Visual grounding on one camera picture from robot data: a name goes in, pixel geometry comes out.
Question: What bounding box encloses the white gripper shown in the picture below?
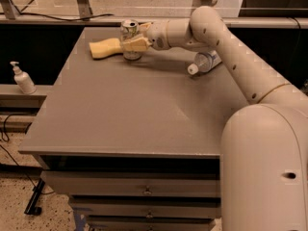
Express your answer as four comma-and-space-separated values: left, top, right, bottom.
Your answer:
121, 20, 169, 52

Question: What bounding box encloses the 7up soda can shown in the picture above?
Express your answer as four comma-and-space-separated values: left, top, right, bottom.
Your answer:
120, 19, 141, 61

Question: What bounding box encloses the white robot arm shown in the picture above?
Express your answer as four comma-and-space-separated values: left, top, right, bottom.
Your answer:
122, 7, 308, 231

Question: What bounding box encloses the yellow sponge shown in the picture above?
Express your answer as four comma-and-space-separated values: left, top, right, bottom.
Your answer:
89, 38, 123, 60

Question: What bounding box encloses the clear plastic water bottle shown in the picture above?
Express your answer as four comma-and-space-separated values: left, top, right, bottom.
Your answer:
188, 50, 221, 75

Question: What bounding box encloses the grey drawer cabinet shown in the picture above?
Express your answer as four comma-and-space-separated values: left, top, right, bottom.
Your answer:
18, 27, 251, 231

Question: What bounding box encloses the white pump dispenser bottle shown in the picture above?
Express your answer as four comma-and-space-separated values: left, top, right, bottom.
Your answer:
11, 61, 37, 94

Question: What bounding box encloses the top grey drawer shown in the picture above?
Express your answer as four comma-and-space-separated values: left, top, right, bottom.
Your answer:
41, 171, 220, 197

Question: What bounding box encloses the grey drawer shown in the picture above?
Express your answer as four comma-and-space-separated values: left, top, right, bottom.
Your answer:
41, 171, 220, 197
69, 197, 221, 218
87, 217, 215, 231

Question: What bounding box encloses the middle grey drawer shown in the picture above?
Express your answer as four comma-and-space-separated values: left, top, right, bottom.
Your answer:
69, 197, 221, 218

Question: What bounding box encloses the bottom grey drawer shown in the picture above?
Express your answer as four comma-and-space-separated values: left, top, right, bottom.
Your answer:
87, 217, 215, 231

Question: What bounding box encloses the black cable on ledge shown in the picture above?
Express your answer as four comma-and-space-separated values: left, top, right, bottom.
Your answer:
18, 12, 116, 22

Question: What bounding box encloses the black cable on floor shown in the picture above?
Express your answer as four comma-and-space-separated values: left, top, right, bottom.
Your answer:
0, 112, 56, 196

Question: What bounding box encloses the black floor bracket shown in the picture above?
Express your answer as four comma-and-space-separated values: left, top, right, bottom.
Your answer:
24, 179, 45, 216

